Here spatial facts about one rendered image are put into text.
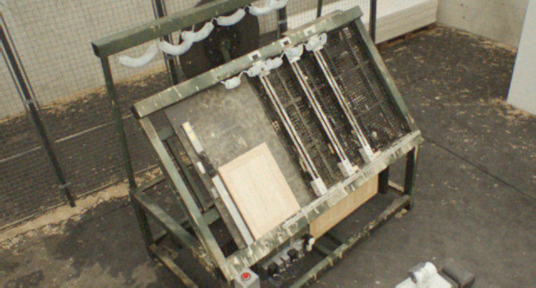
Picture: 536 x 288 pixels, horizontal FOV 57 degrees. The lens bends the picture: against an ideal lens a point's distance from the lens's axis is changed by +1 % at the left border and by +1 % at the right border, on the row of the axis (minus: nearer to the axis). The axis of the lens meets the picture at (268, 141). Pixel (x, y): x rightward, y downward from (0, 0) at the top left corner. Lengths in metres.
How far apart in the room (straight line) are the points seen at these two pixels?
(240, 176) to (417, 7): 5.58
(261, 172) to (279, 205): 0.28
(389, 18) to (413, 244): 4.27
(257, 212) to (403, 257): 1.61
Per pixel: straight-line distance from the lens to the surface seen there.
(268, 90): 3.71
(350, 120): 4.06
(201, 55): 3.94
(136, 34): 3.53
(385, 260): 4.58
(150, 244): 4.70
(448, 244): 4.81
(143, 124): 3.31
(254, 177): 3.56
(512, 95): 6.89
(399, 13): 8.21
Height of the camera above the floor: 3.40
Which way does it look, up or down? 34 degrees down
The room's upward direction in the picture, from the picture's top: 6 degrees counter-clockwise
